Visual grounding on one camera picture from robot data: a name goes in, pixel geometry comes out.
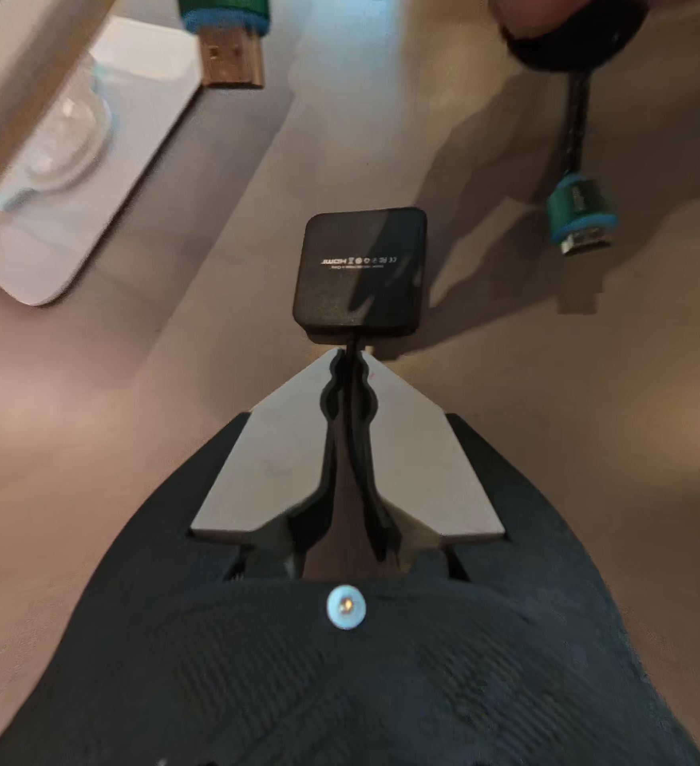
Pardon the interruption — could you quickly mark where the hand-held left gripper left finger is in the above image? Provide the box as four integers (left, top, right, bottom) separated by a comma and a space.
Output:
190, 349, 346, 575

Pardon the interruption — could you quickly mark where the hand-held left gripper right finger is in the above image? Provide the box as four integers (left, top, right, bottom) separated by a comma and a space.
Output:
356, 350, 505, 560

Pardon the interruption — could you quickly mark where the black braided hdmi cable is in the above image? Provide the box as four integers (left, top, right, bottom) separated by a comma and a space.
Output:
178, 0, 620, 258

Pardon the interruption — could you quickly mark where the black multiport adapter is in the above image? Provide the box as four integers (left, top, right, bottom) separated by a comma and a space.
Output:
293, 207, 429, 560

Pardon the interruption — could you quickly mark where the person's right hand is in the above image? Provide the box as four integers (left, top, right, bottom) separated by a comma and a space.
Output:
486, 0, 572, 38

